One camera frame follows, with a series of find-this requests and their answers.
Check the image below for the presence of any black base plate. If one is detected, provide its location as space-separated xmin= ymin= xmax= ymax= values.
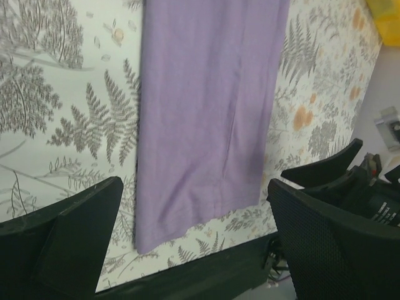
xmin=94 ymin=233 xmax=291 ymax=299

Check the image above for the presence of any yellow plastic bin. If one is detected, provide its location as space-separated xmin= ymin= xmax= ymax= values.
xmin=366 ymin=0 xmax=400 ymax=47

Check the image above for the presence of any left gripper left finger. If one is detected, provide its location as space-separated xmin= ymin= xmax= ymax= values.
xmin=1 ymin=177 xmax=124 ymax=299

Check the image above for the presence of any floral table mat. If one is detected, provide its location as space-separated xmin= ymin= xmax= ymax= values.
xmin=1 ymin=1 xmax=382 ymax=291

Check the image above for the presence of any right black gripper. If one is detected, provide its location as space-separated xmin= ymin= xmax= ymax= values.
xmin=281 ymin=138 xmax=399 ymax=228

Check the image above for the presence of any purple t shirt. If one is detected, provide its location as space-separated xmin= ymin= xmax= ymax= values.
xmin=135 ymin=0 xmax=289 ymax=254

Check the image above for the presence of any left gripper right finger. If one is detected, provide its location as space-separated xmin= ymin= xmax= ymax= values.
xmin=267 ymin=179 xmax=399 ymax=299

